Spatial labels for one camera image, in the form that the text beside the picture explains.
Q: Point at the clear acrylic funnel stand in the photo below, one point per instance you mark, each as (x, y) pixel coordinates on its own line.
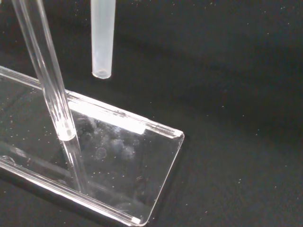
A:
(99, 146)

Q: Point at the black bench cloth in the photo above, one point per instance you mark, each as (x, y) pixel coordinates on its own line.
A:
(225, 106)

